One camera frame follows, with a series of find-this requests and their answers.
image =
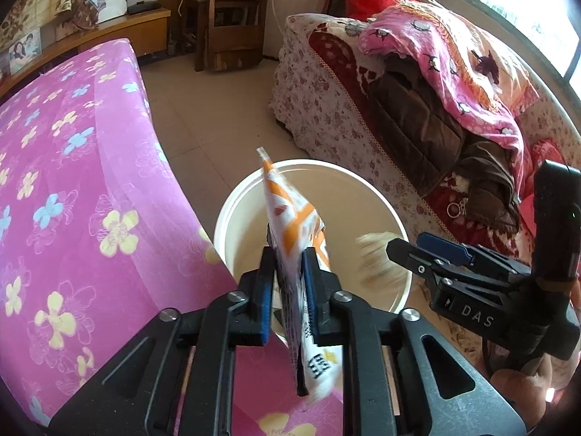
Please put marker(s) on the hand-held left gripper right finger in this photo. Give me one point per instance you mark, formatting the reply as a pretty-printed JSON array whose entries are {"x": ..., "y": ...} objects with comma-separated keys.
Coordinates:
[{"x": 311, "y": 299}]

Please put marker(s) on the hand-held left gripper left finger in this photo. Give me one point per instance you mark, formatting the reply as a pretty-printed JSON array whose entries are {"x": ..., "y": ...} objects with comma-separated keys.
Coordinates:
[{"x": 265, "y": 299}]

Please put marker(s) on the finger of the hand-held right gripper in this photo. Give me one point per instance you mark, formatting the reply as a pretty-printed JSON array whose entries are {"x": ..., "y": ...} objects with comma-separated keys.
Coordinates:
[
  {"x": 411, "y": 256},
  {"x": 447, "y": 247}
]

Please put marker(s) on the white bucket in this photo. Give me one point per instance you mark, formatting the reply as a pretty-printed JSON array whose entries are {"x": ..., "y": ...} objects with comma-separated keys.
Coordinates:
[{"x": 245, "y": 227}]

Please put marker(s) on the orange white snack packet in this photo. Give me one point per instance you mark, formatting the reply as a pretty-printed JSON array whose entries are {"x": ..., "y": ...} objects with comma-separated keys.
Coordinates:
[{"x": 290, "y": 218}]

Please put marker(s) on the person's right hand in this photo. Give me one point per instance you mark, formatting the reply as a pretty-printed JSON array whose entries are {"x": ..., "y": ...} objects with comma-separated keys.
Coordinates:
[{"x": 522, "y": 386}]

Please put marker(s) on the brown jacket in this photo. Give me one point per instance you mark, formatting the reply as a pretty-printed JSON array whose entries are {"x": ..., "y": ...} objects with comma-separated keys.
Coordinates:
[{"x": 417, "y": 122}]

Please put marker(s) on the red cushion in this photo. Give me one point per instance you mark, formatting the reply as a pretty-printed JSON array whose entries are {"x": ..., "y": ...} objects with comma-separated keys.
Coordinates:
[{"x": 547, "y": 159}]

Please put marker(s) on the pink cartoon blanket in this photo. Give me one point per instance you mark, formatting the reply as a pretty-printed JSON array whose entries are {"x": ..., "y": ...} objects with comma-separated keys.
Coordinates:
[{"x": 445, "y": 81}]

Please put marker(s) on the floral covered sofa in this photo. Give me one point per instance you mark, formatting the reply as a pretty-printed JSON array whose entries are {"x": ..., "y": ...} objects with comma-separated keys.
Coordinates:
[{"x": 327, "y": 113}]

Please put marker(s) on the red patterned sofa throw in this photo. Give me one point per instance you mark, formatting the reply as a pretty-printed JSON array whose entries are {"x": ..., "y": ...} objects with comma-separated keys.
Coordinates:
[{"x": 340, "y": 54}]

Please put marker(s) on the pink floral tablecloth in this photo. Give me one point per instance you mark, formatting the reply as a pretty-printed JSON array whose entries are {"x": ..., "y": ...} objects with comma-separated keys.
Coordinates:
[{"x": 68, "y": 168}]

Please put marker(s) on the window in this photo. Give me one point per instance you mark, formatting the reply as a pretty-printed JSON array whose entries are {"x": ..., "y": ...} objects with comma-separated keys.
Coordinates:
[{"x": 522, "y": 4}]

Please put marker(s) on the wooden chair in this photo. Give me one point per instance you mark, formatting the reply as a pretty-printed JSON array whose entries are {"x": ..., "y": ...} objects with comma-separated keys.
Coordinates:
[{"x": 231, "y": 32}]

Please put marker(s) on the wooden cabinet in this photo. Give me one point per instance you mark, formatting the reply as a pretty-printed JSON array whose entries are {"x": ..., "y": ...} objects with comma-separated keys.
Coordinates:
[{"x": 136, "y": 27}]

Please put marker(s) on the wedding photo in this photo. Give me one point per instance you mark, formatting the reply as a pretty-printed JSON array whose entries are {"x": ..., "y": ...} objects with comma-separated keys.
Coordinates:
[{"x": 111, "y": 0}]

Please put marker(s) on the framed couple photo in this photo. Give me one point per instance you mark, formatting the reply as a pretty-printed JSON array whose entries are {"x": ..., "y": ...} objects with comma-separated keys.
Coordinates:
[{"x": 25, "y": 50}]

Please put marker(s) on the yellow floral cloth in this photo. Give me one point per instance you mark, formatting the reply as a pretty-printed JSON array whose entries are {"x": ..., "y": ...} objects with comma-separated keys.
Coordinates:
[{"x": 31, "y": 4}]

